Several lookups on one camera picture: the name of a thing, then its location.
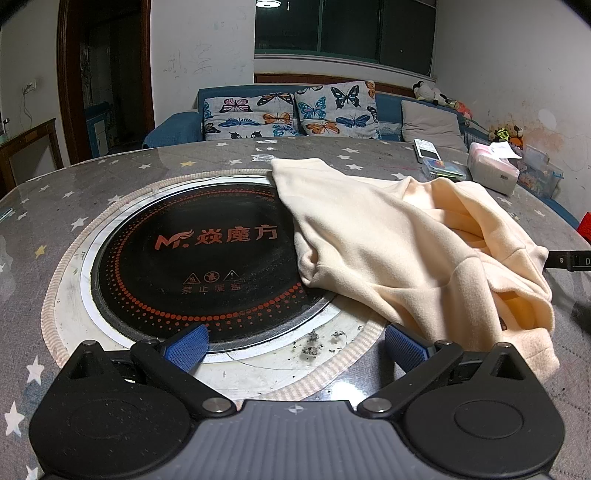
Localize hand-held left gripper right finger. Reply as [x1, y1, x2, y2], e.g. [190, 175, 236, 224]
[358, 323, 532, 417]

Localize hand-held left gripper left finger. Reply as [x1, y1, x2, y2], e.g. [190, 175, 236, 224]
[60, 323, 236, 417]

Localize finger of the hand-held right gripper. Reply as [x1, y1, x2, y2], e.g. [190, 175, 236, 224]
[544, 248, 591, 271]

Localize cream sweater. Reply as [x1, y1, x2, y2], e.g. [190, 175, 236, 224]
[270, 158, 560, 384]

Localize round black induction cooktop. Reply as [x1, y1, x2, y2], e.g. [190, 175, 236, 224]
[79, 174, 343, 358]

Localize clear plastic storage box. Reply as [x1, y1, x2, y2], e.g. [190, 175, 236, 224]
[517, 145, 565, 199]

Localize tissue box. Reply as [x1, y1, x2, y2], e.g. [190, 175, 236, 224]
[467, 141, 523, 195]

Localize small toy figures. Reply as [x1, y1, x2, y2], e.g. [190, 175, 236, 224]
[487, 124, 525, 148]

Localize clear box of coloured pieces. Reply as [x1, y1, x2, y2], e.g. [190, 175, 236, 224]
[421, 156, 472, 182]

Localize white remote control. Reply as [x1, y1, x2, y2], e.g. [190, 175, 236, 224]
[412, 138, 439, 163]

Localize grey star-patterned tablecloth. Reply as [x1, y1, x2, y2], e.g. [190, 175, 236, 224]
[0, 137, 591, 480]

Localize pile of colourful plush toys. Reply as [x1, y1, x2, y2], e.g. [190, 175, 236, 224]
[443, 95, 472, 121]

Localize plain grey pillow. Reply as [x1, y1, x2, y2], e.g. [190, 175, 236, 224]
[401, 99, 468, 151]

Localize black and white plush toy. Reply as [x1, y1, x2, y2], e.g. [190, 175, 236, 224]
[413, 80, 451, 104]

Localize blue sofa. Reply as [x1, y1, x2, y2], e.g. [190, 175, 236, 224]
[142, 82, 490, 151]

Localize blue cabinet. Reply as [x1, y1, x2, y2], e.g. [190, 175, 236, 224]
[83, 104, 112, 158]

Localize butterfly print pillow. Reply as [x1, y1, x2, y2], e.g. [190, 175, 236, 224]
[294, 80, 380, 139]
[202, 92, 301, 141]

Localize wooden side table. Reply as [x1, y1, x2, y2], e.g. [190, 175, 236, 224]
[0, 117, 63, 190]

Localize dark window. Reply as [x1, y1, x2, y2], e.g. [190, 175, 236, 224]
[255, 0, 437, 77]

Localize dark wooden door frame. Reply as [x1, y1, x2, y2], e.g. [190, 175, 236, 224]
[58, 0, 155, 164]

